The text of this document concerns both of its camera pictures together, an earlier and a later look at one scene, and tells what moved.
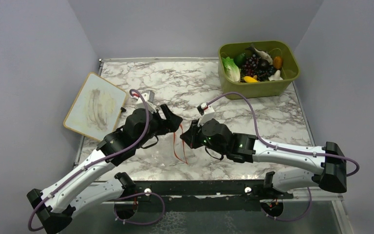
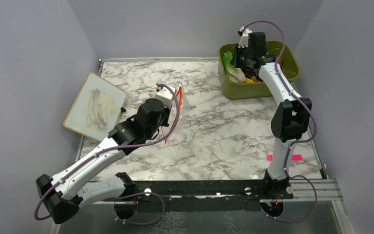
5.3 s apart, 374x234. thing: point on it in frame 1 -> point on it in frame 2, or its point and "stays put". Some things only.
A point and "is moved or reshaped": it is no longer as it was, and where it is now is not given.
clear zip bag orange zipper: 178,144 -> 183,111
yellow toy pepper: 249,79 stays put
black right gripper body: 200,140 -> 241,58
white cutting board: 96,109 stays put
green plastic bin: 262,89 stays put
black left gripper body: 158,126 stays put
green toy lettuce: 232,71 is moved or reshaped
